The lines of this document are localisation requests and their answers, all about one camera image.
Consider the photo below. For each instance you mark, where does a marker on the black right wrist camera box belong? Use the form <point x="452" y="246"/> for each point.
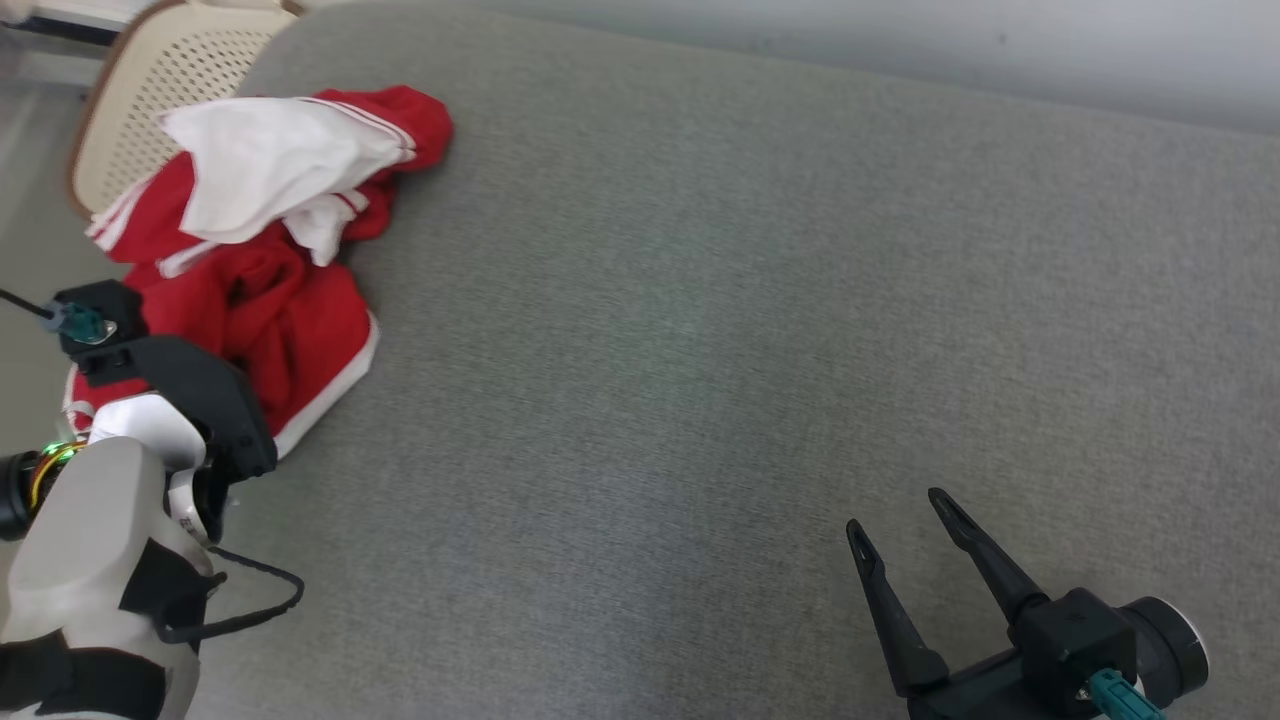
<point x="1075" y="635"/>

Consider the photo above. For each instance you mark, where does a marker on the red white basketball jersey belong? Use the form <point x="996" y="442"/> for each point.
<point x="270" y="165"/>

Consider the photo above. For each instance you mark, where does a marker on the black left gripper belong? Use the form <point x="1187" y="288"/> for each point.
<point x="215" y="400"/>

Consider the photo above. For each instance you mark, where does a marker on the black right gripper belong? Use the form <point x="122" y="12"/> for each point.
<point x="985" y="690"/>

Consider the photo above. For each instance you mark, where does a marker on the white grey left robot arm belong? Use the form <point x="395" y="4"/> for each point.
<point x="90" y="560"/>

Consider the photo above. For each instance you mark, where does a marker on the cream perforated laundry basket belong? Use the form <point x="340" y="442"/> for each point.
<point x="160" y="80"/>

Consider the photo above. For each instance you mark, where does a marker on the red shorts white trim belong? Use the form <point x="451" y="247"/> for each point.
<point x="290" y="330"/>

